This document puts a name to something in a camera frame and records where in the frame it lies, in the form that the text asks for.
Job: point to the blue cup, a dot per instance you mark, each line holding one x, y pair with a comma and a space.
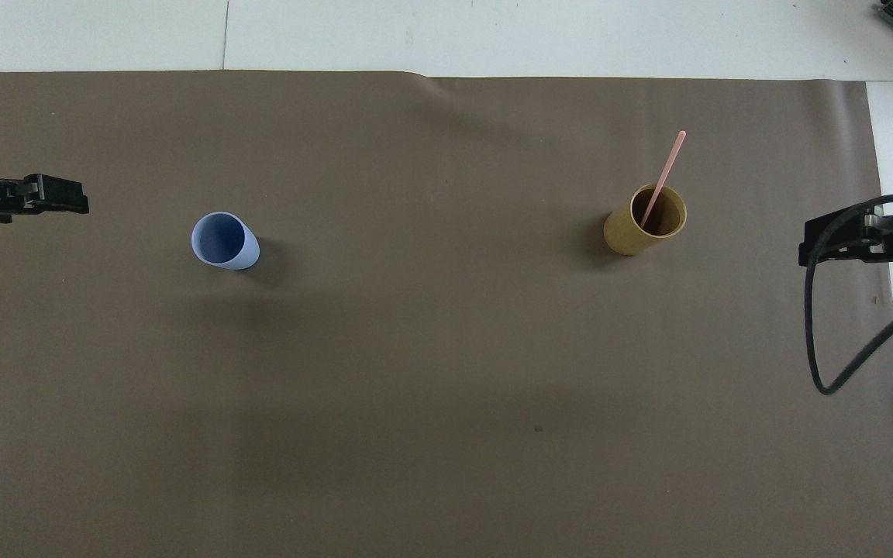
222, 242

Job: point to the pink chopstick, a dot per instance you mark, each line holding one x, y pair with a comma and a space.
669, 164

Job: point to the yellow-brown cup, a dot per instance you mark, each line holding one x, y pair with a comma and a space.
623, 235

